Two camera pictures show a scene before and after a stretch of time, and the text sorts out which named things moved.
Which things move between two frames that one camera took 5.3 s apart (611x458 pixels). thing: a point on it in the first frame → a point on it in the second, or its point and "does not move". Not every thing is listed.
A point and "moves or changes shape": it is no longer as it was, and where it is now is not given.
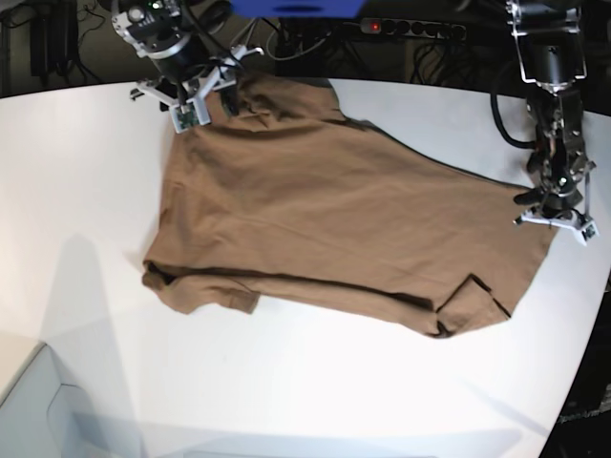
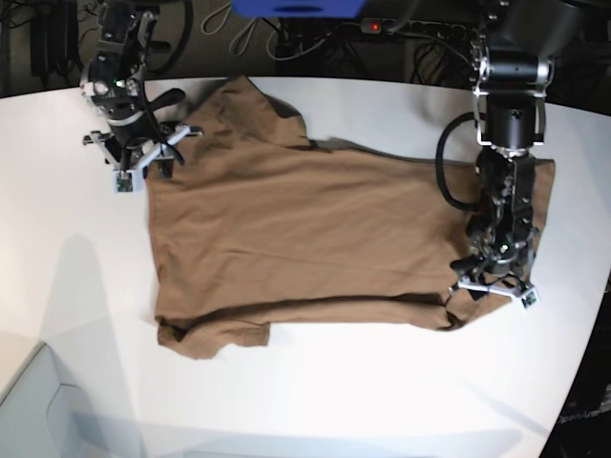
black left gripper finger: (229, 98) → (164, 167)
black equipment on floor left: (54, 39) does not move
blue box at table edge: (297, 9) does not move
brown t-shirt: (280, 191) moves or changes shape
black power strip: (394, 27) does not move
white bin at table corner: (42, 418) does not move
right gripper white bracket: (584, 228) → (525, 292)
